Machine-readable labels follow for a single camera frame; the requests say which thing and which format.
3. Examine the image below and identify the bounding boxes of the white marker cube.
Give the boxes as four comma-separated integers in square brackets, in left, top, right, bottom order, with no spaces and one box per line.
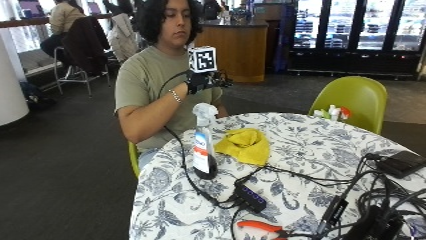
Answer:
[186,45,219,74]

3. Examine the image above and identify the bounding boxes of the round wooden counter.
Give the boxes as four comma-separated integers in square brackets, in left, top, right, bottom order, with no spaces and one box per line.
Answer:
[192,18,270,84]

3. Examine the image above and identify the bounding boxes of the the person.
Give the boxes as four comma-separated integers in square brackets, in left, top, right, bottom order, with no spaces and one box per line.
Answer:
[113,0,230,172]

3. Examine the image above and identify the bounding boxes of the yellow cloth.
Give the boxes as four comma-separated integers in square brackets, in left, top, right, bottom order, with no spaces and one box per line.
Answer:
[212,127,271,167]

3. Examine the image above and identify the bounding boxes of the clear spray bottle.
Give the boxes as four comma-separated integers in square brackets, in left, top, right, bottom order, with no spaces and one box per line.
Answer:
[190,102,219,181]

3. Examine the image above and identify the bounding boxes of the green white bottle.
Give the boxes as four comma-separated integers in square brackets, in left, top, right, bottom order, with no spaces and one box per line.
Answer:
[311,108,332,120]

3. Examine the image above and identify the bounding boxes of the grey jacket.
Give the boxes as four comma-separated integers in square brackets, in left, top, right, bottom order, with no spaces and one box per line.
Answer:
[106,12,139,63]

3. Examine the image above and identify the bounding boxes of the orange trigger spray bottle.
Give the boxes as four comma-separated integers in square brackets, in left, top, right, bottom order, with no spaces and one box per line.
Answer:
[337,106,352,121]

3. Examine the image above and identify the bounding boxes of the green plastic chair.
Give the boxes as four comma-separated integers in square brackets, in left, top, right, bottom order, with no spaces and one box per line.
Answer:
[307,75,388,136]

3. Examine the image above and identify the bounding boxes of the green seat of person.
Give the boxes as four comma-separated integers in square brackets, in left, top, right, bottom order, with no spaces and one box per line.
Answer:
[126,141,142,180]

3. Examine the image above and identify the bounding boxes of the glass door drinks fridge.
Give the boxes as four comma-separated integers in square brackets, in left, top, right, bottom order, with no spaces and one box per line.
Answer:
[286,0,426,80]

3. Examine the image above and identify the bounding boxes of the dark jacket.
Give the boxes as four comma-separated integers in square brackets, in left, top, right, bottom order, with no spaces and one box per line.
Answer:
[59,15,111,77]

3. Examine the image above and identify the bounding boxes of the black USB hub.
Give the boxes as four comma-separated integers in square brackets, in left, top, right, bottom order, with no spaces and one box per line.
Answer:
[232,181,268,215]

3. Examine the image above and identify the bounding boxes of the grey cushioned bench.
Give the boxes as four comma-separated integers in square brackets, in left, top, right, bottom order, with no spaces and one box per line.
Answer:
[17,48,63,78]

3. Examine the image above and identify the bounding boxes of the dark bag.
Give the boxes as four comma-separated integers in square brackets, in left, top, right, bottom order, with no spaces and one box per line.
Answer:
[18,81,58,110]

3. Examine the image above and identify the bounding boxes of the flat black box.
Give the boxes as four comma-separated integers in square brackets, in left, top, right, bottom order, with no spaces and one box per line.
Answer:
[375,150,426,180]

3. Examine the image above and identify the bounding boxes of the white round column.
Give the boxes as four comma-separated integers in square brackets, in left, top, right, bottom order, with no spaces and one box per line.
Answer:
[0,27,30,127]

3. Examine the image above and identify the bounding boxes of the wooden bar ledge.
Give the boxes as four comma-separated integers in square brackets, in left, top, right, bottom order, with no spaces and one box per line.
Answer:
[0,13,113,30]

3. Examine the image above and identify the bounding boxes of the silver bracelet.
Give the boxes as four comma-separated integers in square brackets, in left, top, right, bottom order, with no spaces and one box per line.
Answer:
[167,88,184,105]

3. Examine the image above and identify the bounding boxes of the black glove cable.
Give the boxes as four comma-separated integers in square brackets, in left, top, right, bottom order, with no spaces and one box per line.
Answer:
[155,69,223,208]

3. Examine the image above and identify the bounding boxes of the metal frame stool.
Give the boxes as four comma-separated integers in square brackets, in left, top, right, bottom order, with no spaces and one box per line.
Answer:
[51,45,113,98]

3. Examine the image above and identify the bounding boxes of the thin black hub cable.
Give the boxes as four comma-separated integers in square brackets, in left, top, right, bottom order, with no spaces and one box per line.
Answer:
[259,164,356,188]

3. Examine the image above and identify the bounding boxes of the orange handled pliers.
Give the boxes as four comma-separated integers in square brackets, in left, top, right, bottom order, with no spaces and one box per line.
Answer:
[235,219,290,240]

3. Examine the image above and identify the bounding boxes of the black cable adapter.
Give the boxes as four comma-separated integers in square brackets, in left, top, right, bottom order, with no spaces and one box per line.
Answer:
[315,195,349,235]

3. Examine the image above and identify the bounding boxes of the bundle of black cables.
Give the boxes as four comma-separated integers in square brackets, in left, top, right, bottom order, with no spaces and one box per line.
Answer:
[352,152,426,240]

